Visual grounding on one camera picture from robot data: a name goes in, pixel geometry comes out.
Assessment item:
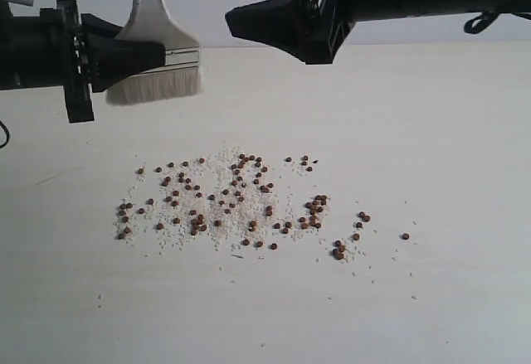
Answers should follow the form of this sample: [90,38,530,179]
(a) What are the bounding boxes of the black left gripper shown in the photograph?
[1,0,164,124]

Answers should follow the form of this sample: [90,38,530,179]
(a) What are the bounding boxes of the wooden handle paint brush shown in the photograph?
[107,0,202,106]

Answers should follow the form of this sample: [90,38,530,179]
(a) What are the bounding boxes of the red beans and rice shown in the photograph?
[113,144,420,301]

